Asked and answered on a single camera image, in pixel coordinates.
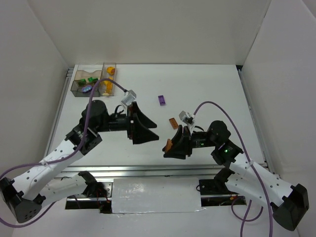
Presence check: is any brown lego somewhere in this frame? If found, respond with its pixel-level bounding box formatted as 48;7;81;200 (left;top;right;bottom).
164;139;173;152

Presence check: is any brown lego tile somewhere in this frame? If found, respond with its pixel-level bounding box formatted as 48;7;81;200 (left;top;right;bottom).
169;118;179;129

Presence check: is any purple lego plate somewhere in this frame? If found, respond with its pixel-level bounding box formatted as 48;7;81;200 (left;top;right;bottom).
158;95;166;106

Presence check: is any orange lego brick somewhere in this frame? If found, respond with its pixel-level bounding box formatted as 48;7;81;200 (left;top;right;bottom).
106;67;115;75

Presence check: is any purple round lego piece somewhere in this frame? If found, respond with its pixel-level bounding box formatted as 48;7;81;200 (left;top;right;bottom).
81;85;93;94

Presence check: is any small green lego brick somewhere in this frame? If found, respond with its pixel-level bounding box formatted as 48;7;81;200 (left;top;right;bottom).
88;77;98;83

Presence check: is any yellow green lego stack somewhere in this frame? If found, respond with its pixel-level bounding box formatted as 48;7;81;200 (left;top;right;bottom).
105;82;113;93

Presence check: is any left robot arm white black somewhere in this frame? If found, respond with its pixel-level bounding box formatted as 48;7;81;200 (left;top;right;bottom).
0;100;159;228

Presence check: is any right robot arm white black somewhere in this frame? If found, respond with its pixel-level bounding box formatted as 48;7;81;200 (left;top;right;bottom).
162;120;309;231

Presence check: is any clear tall container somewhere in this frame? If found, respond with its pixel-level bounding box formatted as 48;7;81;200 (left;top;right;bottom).
99;62;117;97

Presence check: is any white foam cover board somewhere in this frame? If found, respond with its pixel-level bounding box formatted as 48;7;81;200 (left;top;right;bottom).
112;177;202;214

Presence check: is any grey tinted container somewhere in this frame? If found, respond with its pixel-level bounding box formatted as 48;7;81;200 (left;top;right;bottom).
70;80;95;97

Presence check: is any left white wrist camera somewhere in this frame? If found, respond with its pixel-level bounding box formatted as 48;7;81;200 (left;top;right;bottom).
121;90;137;107

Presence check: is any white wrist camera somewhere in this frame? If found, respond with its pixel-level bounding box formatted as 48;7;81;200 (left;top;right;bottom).
179;111;195;134
121;90;137;107

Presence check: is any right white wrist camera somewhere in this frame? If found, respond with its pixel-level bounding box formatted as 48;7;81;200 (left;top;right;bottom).
179;111;195;134

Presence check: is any aluminium front rail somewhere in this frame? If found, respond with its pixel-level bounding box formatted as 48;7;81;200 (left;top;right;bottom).
56;165;223;178

